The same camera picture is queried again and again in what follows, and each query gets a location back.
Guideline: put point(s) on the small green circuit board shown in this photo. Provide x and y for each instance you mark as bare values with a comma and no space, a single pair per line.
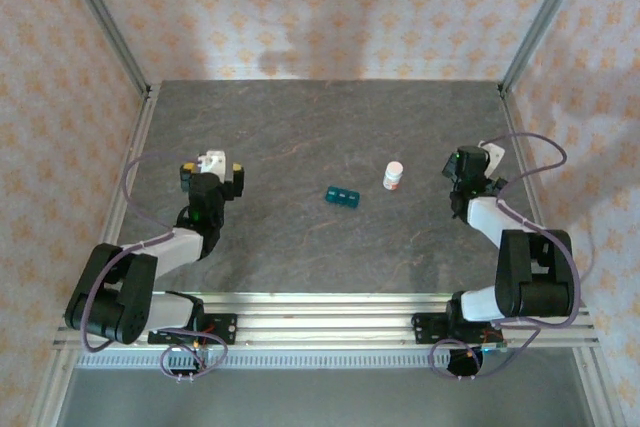
495,348

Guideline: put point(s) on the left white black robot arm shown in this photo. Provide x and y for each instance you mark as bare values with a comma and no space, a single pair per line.
110,297

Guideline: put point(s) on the aluminium frame post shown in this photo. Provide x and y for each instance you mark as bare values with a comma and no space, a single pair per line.
544,22
106,22

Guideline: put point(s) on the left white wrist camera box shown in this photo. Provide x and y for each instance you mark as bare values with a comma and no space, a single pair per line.
215,162

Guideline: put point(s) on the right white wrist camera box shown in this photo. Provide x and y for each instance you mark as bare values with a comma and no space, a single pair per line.
495,152

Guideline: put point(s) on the aluminium mounting rails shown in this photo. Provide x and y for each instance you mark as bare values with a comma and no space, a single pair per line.
320,327

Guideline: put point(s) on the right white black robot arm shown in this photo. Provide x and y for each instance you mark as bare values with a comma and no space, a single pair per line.
535,277

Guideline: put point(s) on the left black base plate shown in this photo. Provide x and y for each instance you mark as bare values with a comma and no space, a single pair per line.
222,319

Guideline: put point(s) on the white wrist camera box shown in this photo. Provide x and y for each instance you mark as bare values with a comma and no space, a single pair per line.
215,162
495,152

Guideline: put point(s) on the teal pill organizer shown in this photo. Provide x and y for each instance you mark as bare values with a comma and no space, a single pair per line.
343,197

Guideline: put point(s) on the white pill bottle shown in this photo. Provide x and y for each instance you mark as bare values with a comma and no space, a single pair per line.
393,176

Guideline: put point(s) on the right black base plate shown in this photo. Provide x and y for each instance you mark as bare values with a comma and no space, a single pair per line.
425,327

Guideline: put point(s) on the aluminium side rail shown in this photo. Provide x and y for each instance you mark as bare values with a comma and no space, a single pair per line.
136,147
511,117

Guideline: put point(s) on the grey metal sheet panel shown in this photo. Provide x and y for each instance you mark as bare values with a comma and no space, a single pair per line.
320,397

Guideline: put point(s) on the orange patterned cloth backdrop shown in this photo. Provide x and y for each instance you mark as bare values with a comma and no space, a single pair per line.
320,7

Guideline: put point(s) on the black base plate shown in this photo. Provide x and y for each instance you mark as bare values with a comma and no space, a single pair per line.
425,327
222,319

